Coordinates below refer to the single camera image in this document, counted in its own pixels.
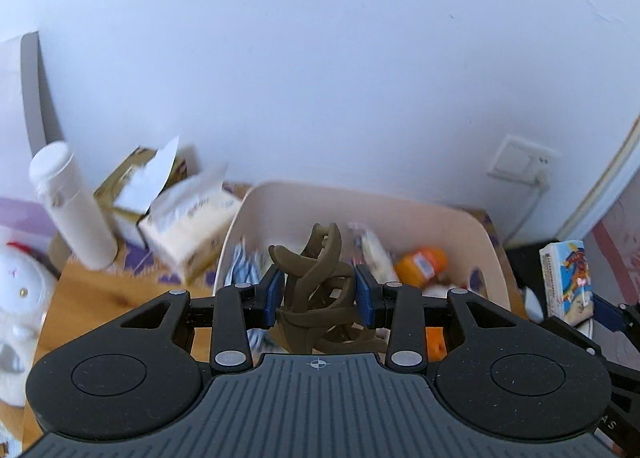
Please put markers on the soft tissue pack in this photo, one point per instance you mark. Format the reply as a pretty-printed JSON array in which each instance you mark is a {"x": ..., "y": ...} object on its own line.
[{"x": 185, "y": 228}]

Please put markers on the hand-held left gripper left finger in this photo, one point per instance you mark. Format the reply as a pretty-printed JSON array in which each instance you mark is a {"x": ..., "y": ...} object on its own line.
[{"x": 272, "y": 298}]

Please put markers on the white thermos bottle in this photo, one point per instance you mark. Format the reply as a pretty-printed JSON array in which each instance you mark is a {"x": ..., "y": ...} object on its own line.
[{"x": 75, "y": 218}]

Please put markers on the blue checked cloth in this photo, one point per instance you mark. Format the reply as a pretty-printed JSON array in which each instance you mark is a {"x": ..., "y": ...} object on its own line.
[{"x": 240, "y": 263}]

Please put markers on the white wall switch socket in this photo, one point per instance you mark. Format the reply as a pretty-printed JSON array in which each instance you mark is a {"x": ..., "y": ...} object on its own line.
[{"x": 515, "y": 160}]

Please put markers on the orange plush toy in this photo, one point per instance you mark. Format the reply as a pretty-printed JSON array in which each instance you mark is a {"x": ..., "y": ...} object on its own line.
[{"x": 420, "y": 263}]

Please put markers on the clear plastic packet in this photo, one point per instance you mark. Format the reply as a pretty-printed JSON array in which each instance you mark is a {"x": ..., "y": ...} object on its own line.
[{"x": 375, "y": 253}]

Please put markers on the white plush toy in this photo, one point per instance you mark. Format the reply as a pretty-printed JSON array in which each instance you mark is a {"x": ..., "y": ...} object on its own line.
[{"x": 20, "y": 318}]

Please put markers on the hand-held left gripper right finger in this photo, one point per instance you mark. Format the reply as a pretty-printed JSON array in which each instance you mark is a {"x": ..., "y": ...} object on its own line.
[{"x": 365, "y": 298}]

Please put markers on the brown claw hair clip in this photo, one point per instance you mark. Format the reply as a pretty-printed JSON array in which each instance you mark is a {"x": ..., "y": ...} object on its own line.
[{"x": 315, "y": 288}]

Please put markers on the small white object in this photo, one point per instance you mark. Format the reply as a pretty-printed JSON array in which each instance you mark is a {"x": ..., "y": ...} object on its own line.
[{"x": 534, "y": 305}]

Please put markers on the wooden desk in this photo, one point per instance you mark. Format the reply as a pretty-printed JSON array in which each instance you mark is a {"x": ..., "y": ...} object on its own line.
[{"x": 100, "y": 293}]

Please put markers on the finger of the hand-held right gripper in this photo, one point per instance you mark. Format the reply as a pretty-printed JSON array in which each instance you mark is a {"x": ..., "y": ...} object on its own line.
[
  {"x": 607, "y": 313},
  {"x": 575, "y": 335}
]

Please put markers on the pink plastic storage bin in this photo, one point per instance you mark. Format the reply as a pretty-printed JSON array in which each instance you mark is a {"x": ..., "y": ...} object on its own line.
[{"x": 400, "y": 210}]

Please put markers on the white cartoon print packet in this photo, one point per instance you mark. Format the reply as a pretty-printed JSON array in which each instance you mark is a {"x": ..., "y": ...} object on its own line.
[{"x": 565, "y": 283}]

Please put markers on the olive cardboard tissue box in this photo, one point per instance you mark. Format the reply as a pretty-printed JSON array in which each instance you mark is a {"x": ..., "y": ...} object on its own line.
[{"x": 117, "y": 190}]

